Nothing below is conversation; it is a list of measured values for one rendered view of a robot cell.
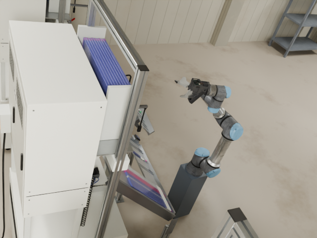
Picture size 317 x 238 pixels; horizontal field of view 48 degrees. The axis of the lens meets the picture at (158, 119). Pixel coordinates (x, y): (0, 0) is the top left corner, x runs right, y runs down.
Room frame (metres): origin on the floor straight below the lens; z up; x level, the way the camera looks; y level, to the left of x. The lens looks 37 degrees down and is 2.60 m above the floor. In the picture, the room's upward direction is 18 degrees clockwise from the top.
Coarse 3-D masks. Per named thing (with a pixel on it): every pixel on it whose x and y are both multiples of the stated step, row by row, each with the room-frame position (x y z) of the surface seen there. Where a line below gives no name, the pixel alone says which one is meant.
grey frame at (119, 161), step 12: (96, 12) 1.84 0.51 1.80; (144, 72) 1.22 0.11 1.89; (132, 84) 1.24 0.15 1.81; (144, 84) 1.22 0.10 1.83; (132, 96) 1.21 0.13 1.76; (132, 108) 1.21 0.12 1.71; (132, 120) 1.22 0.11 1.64; (120, 132) 1.23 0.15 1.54; (120, 144) 1.21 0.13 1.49; (108, 156) 1.26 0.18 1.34; (120, 156) 1.21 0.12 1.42; (132, 156) 2.11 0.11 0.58; (120, 168) 1.22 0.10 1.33; (108, 180) 1.23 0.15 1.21; (108, 192) 1.21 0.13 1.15; (108, 204) 1.23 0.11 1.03; (108, 216) 1.23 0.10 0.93; (96, 228) 1.24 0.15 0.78
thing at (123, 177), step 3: (102, 156) 1.40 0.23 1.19; (105, 156) 1.41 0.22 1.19; (105, 159) 1.38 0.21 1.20; (105, 162) 1.36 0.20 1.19; (108, 165) 1.35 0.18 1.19; (129, 165) 1.61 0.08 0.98; (108, 168) 1.32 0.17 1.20; (108, 171) 1.30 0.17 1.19; (123, 171) 1.45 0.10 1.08; (123, 174) 1.41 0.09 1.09; (120, 177) 1.35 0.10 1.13; (123, 177) 1.38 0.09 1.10; (126, 177) 1.42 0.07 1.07; (123, 180) 1.35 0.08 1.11; (126, 180) 1.38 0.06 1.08; (126, 183) 1.35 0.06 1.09; (129, 183) 1.38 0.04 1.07
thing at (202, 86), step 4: (192, 80) 1.88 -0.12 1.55; (196, 80) 1.89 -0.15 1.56; (192, 84) 1.86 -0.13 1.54; (196, 84) 1.85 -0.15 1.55; (200, 84) 1.87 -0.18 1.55; (204, 84) 1.90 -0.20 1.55; (208, 84) 1.90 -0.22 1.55; (188, 88) 1.88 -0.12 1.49; (192, 88) 1.84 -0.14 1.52; (196, 88) 1.85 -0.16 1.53; (200, 88) 1.86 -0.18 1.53; (204, 88) 1.89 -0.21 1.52; (208, 88) 1.89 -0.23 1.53; (192, 92) 1.85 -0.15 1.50; (196, 92) 1.86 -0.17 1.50; (200, 92) 1.88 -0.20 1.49; (208, 92) 1.88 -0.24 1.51
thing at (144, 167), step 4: (132, 144) 1.99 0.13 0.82; (136, 144) 2.08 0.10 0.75; (132, 148) 1.92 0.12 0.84; (136, 148) 2.01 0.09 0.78; (136, 152) 1.93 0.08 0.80; (140, 152) 2.01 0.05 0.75; (136, 156) 1.86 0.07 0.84; (136, 160) 1.81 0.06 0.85; (140, 160) 1.86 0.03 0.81; (140, 164) 1.79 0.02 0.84; (144, 164) 1.87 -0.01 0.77; (140, 168) 1.75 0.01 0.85; (144, 168) 1.81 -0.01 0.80; (148, 168) 1.88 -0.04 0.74; (144, 172) 1.74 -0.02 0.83; (148, 172) 1.80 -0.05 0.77; (152, 172) 1.87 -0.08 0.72; (144, 176) 1.69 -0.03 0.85; (148, 176) 1.74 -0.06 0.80; (152, 176) 1.82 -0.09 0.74; (152, 180) 1.75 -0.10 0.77; (156, 184) 1.75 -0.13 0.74
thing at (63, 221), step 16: (96, 160) 1.91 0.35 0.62; (16, 176) 1.53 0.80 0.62; (16, 192) 1.41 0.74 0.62; (16, 208) 1.30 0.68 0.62; (96, 208) 1.49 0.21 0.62; (112, 208) 1.53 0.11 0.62; (32, 224) 1.23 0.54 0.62; (48, 224) 1.26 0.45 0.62; (64, 224) 1.30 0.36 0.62; (80, 224) 1.33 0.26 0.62; (96, 224) 1.37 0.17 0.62; (112, 224) 1.41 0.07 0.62
